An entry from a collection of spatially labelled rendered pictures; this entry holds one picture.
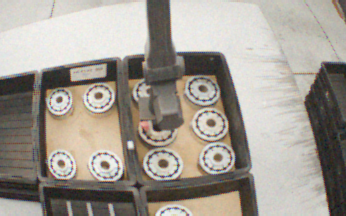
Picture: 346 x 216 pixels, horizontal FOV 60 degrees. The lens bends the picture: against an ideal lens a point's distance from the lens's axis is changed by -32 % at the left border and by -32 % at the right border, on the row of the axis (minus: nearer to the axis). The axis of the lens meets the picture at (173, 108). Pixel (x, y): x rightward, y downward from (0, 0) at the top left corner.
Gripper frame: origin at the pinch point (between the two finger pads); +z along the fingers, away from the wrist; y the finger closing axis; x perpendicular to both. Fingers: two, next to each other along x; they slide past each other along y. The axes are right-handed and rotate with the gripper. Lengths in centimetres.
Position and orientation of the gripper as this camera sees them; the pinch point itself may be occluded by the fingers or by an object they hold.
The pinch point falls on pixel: (157, 126)
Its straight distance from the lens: 112.5
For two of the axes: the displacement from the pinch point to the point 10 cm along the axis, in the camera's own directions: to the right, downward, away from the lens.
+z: -1.0, 5.6, 8.2
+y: 9.8, -0.6, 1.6
